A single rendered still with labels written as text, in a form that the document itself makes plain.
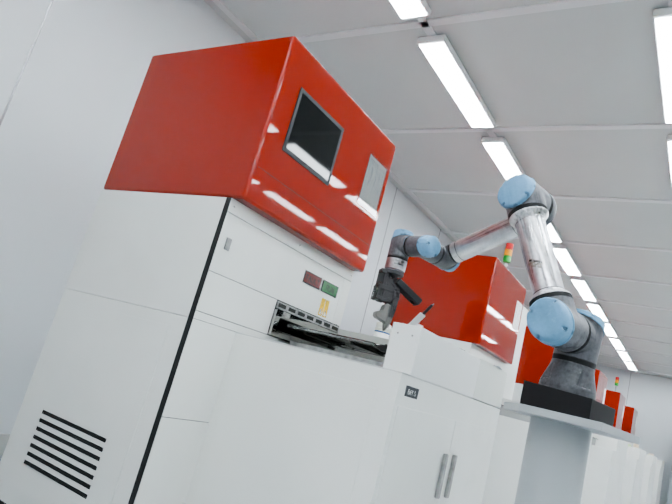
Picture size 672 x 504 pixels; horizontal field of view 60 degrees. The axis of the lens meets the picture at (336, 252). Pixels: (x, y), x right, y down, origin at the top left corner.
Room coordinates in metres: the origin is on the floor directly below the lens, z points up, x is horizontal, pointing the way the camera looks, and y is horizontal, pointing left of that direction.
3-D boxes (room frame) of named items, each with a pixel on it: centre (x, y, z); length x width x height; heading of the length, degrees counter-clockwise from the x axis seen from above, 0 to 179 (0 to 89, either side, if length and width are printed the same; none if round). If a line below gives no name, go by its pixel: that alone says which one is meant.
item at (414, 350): (1.91, -0.41, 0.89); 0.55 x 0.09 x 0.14; 145
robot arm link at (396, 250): (2.03, -0.22, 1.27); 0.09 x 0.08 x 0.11; 40
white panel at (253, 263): (2.14, 0.14, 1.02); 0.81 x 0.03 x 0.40; 145
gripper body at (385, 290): (2.03, -0.21, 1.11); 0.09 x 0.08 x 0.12; 101
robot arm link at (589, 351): (1.62, -0.73, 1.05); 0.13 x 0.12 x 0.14; 130
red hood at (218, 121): (2.32, 0.40, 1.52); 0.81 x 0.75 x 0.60; 145
